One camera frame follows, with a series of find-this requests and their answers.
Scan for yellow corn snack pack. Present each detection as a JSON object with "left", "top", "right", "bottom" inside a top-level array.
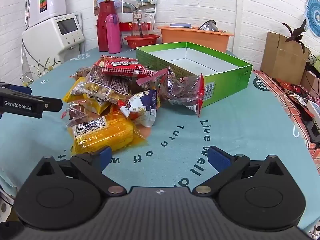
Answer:
[{"left": 68, "top": 111, "right": 145, "bottom": 155}]

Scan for white blue snack bag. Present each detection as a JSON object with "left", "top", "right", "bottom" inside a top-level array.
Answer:
[{"left": 118, "top": 89, "right": 158, "bottom": 127}]

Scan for clear red-edged jujube bag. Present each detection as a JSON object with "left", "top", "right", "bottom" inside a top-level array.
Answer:
[{"left": 159, "top": 67, "right": 204, "bottom": 116}]

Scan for red checkered noodle snack bag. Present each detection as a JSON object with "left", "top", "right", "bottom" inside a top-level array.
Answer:
[{"left": 96, "top": 55, "right": 157, "bottom": 78}]

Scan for white countertop water dispenser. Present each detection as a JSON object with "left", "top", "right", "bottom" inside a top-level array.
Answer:
[{"left": 22, "top": 13, "right": 85, "bottom": 82}]

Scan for yellow biscuit snack bag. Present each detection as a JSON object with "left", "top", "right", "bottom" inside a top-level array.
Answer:
[{"left": 63, "top": 67, "right": 131, "bottom": 114}]

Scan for clear brown pastry pack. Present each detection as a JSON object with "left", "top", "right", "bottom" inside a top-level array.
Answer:
[{"left": 70, "top": 67, "right": 92, "bottom": 81}]

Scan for green cardboard box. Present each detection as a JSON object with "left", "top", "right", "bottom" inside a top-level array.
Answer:
[{"left": 136, "top": 42, "right": 253, "bottom": 107}]

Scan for brown cardboard box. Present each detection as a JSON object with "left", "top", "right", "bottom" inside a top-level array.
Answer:
[{"left": 260, "top": 32, "right": 309, "bottom": 85}]

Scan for orange plastic basin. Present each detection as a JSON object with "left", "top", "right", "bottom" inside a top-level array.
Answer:
[{"left": 157, "top": 25, "right": 234, "bottom": 52}]

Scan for pink thermos bottle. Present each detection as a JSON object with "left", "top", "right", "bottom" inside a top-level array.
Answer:
[{"left": 106, "top": 14, "right": 121, "bottom": 54}]

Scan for red plastic basket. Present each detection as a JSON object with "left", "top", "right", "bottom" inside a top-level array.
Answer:
[{"left": 124, "top": 34, "right": 160, "bottom": 49}]

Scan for dark red thermos jug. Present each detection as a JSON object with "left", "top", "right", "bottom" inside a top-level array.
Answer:
[{"left": 97, "top": 0, "right": 116, "bottom": 52}]

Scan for steel bowl in basin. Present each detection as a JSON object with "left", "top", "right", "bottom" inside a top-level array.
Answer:
[{"left": 199, "top": 20, "right": 219, "bottom": 32}]

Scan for stacked bowls with blue lid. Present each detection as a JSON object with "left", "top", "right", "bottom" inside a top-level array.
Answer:
[{"left": 169, "top": 23, "right": 192, "bottom": 29}]

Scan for dark purple plant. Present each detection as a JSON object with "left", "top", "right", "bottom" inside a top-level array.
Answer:
[{"left": 282, "top": 20, "right": 306, "bottom": 53}]

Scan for white wall water purifier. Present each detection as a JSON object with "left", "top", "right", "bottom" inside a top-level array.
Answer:
[{"left": 24, "top": 0, "right": 66, "bottom": 28}]

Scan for blue round wall decoration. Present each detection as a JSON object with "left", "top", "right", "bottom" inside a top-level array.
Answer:
[{"left": 304, "top": 0, "right": 320, "bottom": 37}]

